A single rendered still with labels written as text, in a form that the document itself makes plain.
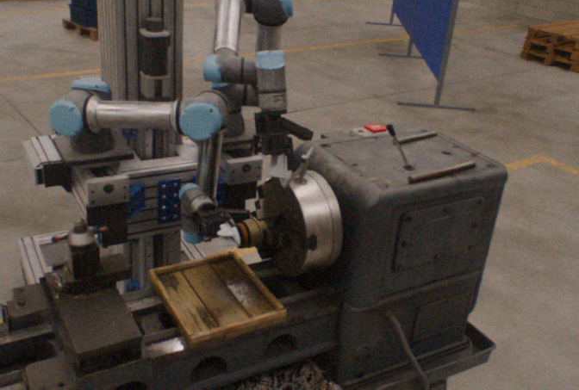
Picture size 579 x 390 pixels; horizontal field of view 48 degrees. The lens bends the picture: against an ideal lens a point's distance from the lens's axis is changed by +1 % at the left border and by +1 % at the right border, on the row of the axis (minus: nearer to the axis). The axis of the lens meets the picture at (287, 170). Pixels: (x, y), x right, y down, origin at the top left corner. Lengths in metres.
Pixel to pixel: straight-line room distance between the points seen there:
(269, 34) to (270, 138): 0.58
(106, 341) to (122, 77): 1.05
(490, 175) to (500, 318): 1.67
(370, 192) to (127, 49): 1.03
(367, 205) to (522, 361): 1.80
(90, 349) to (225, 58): 0.83
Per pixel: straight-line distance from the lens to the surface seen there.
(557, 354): 3.61
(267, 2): 2.08
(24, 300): 1.98
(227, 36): 1.88
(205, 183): 2.19
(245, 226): 1.91
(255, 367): 2.04
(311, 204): 1.87
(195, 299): 1.99
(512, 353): 3.50
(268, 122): 1.69
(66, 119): 2.09
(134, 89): 2.44
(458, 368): 2.43
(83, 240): 1.81
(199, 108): 1.92
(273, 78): 1.68
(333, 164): 2.03
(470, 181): 2.09
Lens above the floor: 2.06
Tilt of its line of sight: 25 degrees down
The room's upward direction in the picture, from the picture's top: 5 degrees clockwise
